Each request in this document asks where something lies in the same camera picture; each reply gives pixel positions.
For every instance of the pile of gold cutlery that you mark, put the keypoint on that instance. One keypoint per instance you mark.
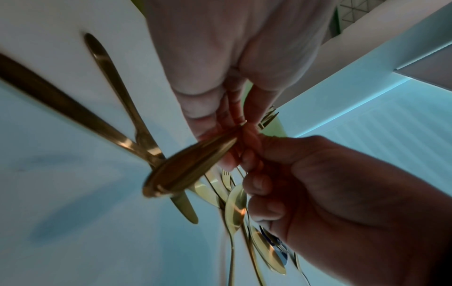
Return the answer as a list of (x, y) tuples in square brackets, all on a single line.
[(113, 75)]

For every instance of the person's right hand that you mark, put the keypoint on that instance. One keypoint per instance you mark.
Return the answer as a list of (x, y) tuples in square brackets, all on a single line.
[(353, 209)]

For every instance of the white window blind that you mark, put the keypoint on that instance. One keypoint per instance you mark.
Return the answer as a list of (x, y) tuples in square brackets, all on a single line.
[(388, 125)]

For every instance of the person's left hand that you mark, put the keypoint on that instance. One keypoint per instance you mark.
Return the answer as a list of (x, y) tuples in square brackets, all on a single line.
[(212, 42)]

